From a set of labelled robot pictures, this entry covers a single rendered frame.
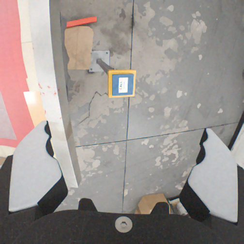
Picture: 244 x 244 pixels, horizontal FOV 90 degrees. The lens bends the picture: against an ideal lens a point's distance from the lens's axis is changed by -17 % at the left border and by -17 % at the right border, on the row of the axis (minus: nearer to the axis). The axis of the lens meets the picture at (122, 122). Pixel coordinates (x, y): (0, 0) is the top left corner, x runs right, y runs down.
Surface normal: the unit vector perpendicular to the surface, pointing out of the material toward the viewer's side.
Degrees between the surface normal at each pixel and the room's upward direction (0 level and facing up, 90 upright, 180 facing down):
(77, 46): 0
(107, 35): 0
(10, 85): 19
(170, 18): 0
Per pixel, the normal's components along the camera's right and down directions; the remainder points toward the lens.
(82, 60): 0.26, 0.48
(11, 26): -0.07, 0.49
